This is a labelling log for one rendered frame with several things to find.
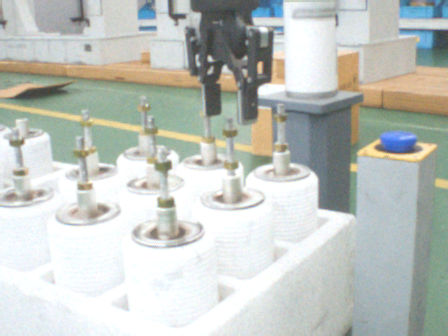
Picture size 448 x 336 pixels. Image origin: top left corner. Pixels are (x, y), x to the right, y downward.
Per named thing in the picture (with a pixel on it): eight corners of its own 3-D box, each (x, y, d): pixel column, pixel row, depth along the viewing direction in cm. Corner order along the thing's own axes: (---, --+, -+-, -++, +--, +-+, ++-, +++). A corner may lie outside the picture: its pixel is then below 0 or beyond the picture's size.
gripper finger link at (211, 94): (220, 83, 70) (221, 114, 71) (217, 82, 70) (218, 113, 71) (204, 85, 68) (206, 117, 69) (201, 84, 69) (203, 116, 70)
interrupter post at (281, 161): (271, 177, 79) (270, 153, 78) (274, 172, 81) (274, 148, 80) (289, 178, 78) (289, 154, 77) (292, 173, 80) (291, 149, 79)
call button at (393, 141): (386, 146, 68) (387, 129, 67) (420, 150, 65) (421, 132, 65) (374, 154, 64) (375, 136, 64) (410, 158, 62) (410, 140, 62)
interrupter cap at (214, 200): (199, 193, 74) (198, 188, 73) (260, 189, 74) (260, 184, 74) (201, 215, 66) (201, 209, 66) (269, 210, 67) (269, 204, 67)
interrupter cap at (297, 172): (247, 183, 77) (247, 177, 77) (259, 166, 84) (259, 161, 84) (306, 185, 75) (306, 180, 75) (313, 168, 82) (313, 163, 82)
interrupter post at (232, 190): (221, 199, 71) (220, 172, 70) (241, 197, 71) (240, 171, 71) (223, 205, 69) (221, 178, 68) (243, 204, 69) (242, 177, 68)
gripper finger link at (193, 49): (207, 23, 70) (215, 72, 70) (199, 27, 71) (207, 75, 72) (187, 25, 68) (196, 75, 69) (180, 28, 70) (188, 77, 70)
